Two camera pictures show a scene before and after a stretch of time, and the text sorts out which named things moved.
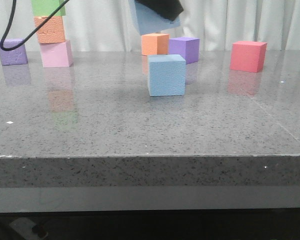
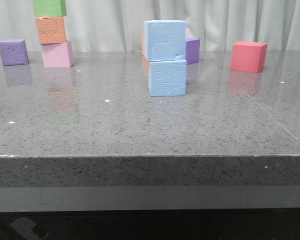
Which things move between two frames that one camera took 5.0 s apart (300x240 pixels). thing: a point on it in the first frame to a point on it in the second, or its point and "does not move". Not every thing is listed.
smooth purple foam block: [187, 47] does not move
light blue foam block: [167, 75] does not move
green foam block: [46, 7] does not move
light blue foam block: [154, 15] to [164, 39]
